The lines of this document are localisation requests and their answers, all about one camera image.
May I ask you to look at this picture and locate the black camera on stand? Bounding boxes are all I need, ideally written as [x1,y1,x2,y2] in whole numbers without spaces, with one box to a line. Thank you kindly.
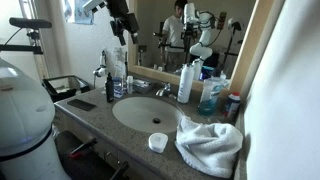
[0,17,53,55]

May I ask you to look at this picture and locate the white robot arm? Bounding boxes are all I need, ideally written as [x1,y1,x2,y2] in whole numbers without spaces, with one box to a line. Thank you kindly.
[83,0,139,46]

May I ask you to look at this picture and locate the white can red cap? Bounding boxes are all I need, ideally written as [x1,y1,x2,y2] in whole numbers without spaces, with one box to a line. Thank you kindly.
[224,92,241,117]

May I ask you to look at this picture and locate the black bin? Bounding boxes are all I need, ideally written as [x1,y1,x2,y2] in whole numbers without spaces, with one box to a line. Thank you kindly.
[42,75,91,102]

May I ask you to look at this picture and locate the white oval sink basin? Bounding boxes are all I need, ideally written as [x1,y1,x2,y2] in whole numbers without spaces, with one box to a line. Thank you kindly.
[112,97,184,133]

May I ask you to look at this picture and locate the white folded towel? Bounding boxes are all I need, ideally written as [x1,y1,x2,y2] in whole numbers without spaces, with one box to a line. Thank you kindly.
[175,116,243,178]

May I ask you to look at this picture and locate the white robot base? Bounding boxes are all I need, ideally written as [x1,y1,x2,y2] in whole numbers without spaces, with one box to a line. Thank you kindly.
[0,60,71,180]

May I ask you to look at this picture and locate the wood framed mirror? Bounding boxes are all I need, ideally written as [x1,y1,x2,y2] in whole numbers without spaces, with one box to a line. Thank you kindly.
[127,0,275,94]

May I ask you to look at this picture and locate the blue contact lens packs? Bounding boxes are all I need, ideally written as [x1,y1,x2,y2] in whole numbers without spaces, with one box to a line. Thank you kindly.
[113,77,123,98]

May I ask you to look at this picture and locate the chrome faucet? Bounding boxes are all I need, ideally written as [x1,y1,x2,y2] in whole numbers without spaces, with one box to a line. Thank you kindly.
[156,83,177,99]

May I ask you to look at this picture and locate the small white bottle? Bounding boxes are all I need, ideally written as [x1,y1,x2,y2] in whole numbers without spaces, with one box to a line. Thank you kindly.
[127,76,133,94]

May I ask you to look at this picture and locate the blue mouthwash bottle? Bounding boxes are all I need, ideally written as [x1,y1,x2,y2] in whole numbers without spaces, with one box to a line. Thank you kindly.
[198,77,224,115]

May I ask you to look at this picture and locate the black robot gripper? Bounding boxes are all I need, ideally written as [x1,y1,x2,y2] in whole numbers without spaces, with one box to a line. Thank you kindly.
[107,0,139,46]

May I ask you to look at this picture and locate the clear plastic tray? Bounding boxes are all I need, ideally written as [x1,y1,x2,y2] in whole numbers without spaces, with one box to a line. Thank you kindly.
[133,79,154,94]

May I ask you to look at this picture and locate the tall white spray can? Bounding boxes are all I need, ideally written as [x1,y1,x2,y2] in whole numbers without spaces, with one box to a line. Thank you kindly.
[177,64,194,103]

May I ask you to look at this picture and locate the small white round container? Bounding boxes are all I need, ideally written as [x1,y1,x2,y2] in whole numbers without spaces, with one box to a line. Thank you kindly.
[148,133,168,153]

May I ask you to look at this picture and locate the white hair dryer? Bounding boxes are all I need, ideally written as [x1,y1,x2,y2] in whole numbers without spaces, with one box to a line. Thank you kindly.
[93,51,107,78]

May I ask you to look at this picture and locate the black spray bottle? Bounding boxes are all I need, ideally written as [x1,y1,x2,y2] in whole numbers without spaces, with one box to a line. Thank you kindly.
[105,73,114,102]

